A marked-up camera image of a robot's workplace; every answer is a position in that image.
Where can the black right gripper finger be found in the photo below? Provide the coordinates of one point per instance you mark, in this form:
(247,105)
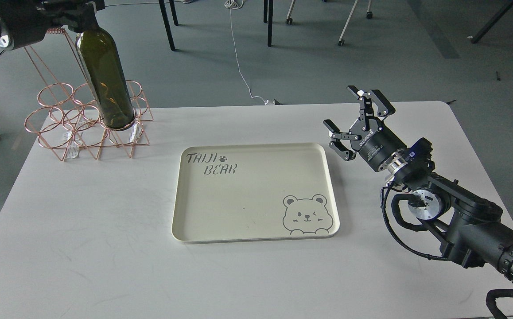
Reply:
(374,108)
(336,144)

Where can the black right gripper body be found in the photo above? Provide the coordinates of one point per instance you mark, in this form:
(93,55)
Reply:
(376,145)

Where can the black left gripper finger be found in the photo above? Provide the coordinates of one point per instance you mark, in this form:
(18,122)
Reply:
(77,15)

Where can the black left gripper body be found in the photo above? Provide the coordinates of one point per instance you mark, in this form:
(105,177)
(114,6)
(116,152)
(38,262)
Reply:
(25,22)

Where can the dark green wine bottle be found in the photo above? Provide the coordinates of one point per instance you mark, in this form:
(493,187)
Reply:
(106,77)

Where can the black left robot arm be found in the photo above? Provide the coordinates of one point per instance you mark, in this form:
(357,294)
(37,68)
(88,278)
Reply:
(25,22)

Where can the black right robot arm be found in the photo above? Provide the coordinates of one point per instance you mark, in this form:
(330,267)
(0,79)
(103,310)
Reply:
(468,227)

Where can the black table leg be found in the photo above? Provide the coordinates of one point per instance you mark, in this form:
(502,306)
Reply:
(166,21)
(268,19)

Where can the white chair base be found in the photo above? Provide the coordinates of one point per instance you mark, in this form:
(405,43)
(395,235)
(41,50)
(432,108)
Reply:
(311,13)

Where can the cream bear tray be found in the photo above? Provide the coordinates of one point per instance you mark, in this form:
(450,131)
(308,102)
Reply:
(254,192)

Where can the dark table leg far right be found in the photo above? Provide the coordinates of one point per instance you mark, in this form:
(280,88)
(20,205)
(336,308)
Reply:
(491,22)

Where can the black table leg right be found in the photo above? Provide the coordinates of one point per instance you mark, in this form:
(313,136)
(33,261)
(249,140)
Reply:
(268,19)

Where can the copper wire bottle rack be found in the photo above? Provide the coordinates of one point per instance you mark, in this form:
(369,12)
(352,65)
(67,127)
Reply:
(67,121)

